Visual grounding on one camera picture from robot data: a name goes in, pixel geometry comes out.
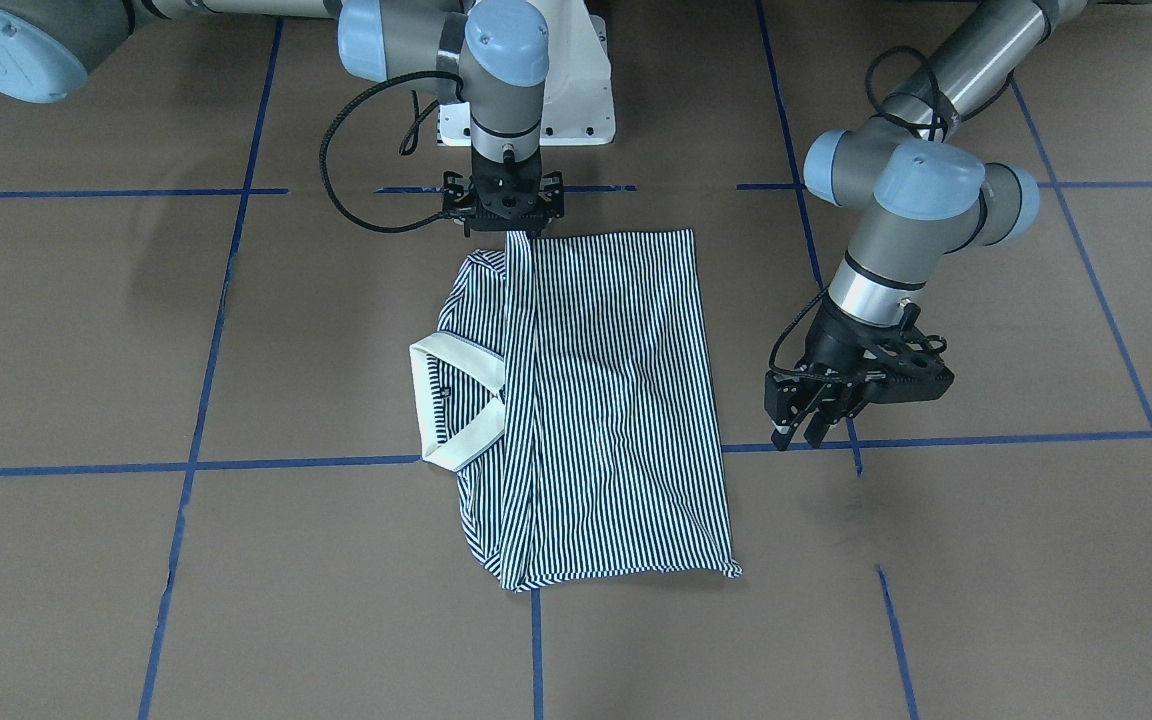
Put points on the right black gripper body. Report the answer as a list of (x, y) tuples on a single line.
[(455, 196)]

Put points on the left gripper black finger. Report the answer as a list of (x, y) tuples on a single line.
[(825, 410), (790, 407)]

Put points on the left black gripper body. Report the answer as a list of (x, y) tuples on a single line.
[(833, 347)]

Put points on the navy white striped polo shirt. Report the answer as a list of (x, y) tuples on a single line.
[(567, 387)]

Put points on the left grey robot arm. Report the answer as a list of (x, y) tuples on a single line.
[(919, 198)]

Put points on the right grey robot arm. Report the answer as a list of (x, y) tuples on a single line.
[(491, 55)]

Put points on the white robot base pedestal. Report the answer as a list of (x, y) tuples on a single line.
[(578, 102)]

